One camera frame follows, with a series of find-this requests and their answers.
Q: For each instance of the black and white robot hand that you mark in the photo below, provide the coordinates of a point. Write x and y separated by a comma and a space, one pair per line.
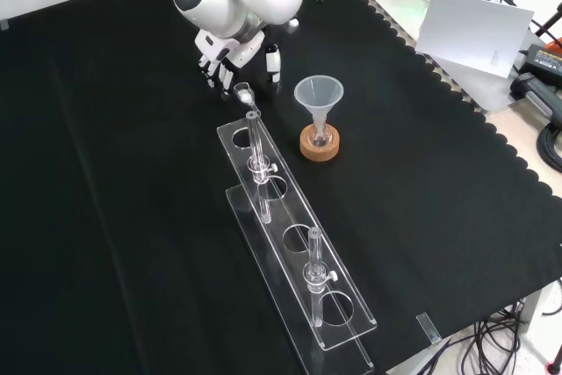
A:
219, 50

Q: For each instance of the clear glass weighing funnel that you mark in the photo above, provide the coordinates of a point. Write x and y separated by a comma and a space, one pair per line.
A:
244, 95

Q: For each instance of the translucent plastic funnel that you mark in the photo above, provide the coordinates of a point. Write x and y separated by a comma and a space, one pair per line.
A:
318, 94

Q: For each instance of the clear acrylic funnel stand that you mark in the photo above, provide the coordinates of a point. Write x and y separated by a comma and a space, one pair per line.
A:
303, 256

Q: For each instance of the small round-bottom glass flask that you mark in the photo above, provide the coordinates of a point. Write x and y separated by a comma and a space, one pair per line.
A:
319, 137

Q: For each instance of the black cloth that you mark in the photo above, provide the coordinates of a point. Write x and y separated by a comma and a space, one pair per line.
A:
131, 173

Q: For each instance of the pale board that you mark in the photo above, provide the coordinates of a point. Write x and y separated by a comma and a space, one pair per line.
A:
395, 2

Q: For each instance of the grey tape piece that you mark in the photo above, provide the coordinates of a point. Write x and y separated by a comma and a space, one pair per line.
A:
4, 25

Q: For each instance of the white paper sheet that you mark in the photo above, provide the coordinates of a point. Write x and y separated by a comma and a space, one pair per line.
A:
474, 32

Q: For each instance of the black power adapter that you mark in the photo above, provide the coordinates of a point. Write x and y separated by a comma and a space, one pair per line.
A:
544, 59

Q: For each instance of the clear tape strip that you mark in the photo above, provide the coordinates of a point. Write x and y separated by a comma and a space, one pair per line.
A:
428, 327

